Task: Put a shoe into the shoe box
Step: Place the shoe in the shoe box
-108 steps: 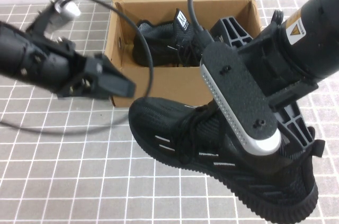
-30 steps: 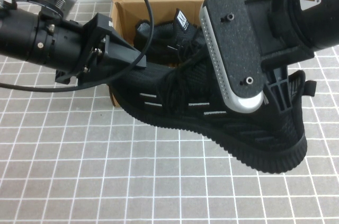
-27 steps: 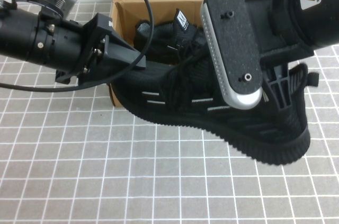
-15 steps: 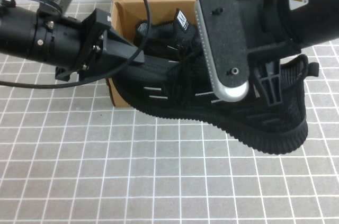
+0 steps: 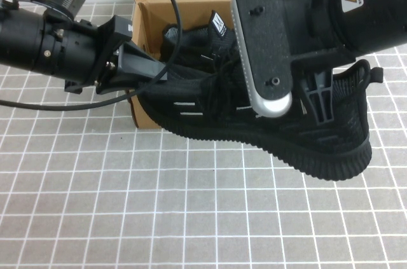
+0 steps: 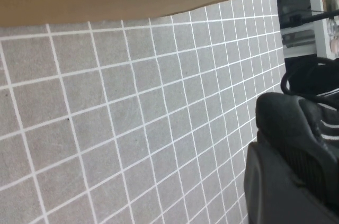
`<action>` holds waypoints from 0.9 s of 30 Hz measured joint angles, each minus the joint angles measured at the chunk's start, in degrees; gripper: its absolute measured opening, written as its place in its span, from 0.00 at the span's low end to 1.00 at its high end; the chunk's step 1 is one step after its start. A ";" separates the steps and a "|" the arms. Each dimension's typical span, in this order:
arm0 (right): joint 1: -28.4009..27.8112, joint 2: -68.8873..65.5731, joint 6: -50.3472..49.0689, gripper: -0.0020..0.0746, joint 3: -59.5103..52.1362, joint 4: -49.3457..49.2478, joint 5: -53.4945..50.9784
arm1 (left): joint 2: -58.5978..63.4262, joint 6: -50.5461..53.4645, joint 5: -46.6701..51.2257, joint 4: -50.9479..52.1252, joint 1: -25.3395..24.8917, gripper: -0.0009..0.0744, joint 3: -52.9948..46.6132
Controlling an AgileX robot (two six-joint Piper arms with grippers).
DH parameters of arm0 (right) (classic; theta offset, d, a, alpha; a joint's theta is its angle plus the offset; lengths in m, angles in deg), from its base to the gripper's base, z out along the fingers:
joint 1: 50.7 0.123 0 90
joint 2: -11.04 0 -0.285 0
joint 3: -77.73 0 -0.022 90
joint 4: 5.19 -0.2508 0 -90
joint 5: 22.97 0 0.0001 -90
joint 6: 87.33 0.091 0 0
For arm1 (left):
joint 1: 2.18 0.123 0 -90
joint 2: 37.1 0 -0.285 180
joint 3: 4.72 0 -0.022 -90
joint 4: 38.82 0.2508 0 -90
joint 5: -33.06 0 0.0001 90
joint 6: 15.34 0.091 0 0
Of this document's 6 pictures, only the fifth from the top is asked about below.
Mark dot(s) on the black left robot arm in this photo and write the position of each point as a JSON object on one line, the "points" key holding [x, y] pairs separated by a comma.
{"points": [[25, 43]]}

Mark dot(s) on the brown cardboard shoe box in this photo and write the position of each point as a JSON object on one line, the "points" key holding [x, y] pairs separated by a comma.
{"points": [[144, 116]]}

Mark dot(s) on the black knit sneaker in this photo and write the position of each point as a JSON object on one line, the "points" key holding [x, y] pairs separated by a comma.
{"points": [[318, 151], [190, 46]]}

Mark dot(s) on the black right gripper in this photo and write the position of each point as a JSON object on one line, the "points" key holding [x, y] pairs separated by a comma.
{"points": [[305, 27]]}

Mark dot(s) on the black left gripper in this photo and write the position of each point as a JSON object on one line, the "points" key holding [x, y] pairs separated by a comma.
{"points": [[108, 46]]}

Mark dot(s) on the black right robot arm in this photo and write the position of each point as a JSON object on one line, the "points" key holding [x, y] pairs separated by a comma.
{"points": [[375, 11]]}

